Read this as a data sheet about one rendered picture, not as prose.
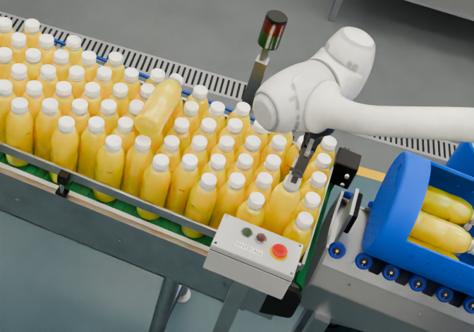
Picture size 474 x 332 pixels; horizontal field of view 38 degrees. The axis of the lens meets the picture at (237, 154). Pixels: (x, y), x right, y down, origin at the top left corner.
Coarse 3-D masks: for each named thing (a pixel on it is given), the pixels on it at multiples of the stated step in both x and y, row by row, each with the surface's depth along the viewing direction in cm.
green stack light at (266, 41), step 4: (260, 32) 198; (264, 32) 197; (260, 36) 198; (264, 36) 197; (268, 36) 196; (280, 36) 197; (260, 40) 199; (264, 40) 198; (268, 40) 197; (272, 40) 197; (276, 40) 197; (280, 40) 199; (260, 44) 199; (264, 44) 199; (268, 44) 198; (272, 44) 198; (276, 44) 199; (264, 48) 199; (268, 48) 199; (272, 48) 199; (276, 48) 200
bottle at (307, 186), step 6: (306, 180) 181; (300, 186) 182; (306, 186) 180; (312, 186) 178; (300, 192) 181; (306, 192) 179; (318, 192) 179; (324, 192) 181; (300, 198) 181; (318, 204) 181
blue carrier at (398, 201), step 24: (408, 168) 169; (432, 168) 183; (384, 192) 181; (408, 192) 165; (456, 192) 188; (384, 216) 169; (408, 216) 165; (384, 240) 168; (408, 264) 172; (432, 264) 168; (456, 264) 166; (456, 288) 174
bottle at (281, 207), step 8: (280, 184) 168; (272, 192) 169; (280, 192) 167; (288, 192) 166; (296, 192) 167; (272, 200) 169; (280, 200) 167; (288, 200) 166; (296, 200) 167; (272, 208) 170; (280, 208) 168; (288, 208) 168; (272, 216) 171; (280, 216) 170; (288, 216) 171; (264, 224) 175; (272, 224) 173; (280, 224) 172; (272, 232) 175; (280, 232) 175
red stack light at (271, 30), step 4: (264, 20) 196; (268, 20) 194; (264, 24) 196; (268, 24) 194; (272, 24) 193; (264, 28) 196; (268, 28) 195; (272, 28) 194; (276, 28) 194; (280, 28) 194; (284, 28) 196; (268, 32) 195; (272, 32) 195; (276, 32) 195; (280, 32) 196; (272, 36) 196; (276, 36) 196
